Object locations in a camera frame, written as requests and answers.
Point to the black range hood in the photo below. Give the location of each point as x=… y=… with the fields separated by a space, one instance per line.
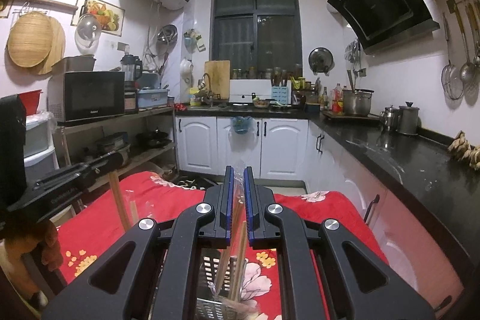
x=381 y=24

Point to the black microwave oven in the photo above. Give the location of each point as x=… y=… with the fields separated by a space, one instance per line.
x=77 y=96

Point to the wooden cutting board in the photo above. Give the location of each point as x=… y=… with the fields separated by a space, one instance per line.
x=219 y=72

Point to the fruit picture poster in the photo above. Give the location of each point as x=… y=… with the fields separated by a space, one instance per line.
x=110 y=17

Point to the red floral tablecloth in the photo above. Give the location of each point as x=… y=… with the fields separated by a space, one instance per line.
x=89 y=234

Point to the plastic drawer unit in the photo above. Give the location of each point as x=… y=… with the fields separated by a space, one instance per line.
x=39 y=150

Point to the steel stockpot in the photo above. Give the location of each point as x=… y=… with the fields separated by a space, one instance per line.
x=357 y=102

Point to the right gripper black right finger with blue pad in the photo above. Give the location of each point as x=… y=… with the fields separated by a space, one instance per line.
x=325 y=271

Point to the round bamboo tray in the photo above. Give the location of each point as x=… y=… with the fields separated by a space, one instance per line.
x=36 y=43

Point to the steel kettle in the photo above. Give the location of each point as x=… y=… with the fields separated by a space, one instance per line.
x=389 y=118

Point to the dark green utensil basket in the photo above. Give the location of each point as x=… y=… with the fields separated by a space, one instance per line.
x=213 y=302

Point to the hanging wire skimmer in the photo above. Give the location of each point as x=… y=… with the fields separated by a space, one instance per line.
x=451 y=83

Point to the hanging pot lid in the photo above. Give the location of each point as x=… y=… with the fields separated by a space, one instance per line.
x=321 y=60

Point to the dark window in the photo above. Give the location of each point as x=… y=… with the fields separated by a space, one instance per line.
x=259 y=34

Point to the person's left hand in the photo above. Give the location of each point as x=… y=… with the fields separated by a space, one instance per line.
x=12 y=250

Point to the red plastic basin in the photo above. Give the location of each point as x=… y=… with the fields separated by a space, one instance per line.
x=31 y=100

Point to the chopsticks pack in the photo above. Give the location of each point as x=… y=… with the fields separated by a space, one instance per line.
x=239 y=237
x=124 y=202

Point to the grey metal canister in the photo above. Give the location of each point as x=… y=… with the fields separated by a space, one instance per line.
x=408 y=119

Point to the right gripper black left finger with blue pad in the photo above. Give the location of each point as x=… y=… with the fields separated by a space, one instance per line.
x=152 y=271

